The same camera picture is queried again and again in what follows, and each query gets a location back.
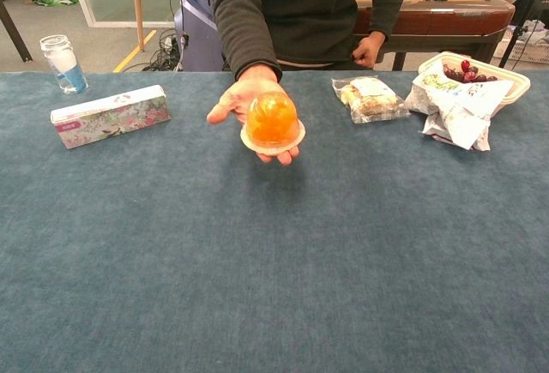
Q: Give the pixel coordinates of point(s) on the person's right hand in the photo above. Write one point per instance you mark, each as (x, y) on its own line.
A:
(231, 98)

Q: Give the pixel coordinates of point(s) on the clear bag of snacks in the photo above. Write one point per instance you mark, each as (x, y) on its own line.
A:
(371, 100)

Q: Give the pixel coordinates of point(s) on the clear plastic bottle blue label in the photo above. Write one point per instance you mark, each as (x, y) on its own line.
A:
(64, 66)

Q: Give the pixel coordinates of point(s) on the blue felt table cover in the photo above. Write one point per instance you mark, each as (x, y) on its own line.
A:
(257, 261)

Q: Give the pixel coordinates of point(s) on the white plastic basket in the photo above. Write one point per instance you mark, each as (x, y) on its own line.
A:
(529, 45)

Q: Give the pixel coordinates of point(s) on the white printed paper bag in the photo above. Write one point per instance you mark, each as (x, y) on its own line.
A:
(454, 109)

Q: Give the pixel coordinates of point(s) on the black table leg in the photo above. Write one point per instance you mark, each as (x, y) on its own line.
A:
(15, 32)

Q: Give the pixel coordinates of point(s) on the beige oval food container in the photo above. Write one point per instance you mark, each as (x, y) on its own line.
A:
(517, 86)

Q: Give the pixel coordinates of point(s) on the orange jelly cup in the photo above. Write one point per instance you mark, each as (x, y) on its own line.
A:
(272, 118)

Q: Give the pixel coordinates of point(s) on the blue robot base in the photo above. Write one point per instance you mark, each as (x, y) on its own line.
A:
(197, 25)

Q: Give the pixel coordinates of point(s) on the wooden pole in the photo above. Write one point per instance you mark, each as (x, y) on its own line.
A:
(137, 4)

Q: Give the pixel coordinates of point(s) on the person's torso dark sweater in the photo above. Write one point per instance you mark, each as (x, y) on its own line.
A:
(313, 8)

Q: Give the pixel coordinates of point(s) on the floral printed long box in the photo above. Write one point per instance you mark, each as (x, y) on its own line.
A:
(111, 120)

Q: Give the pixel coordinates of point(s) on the red cherries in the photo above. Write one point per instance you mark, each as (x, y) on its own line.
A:
(467, 73)

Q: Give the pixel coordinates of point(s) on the black tripod stand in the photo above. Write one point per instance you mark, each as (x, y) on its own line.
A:
(521, 13)

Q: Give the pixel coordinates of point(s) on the person's right forearm dark sleeve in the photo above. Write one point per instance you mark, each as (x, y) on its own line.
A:
(244, 25)

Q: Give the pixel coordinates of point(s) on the brown wooden game table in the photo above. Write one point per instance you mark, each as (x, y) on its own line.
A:
(437, 19)

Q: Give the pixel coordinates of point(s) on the person's left hand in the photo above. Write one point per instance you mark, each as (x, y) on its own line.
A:
(368, 50)

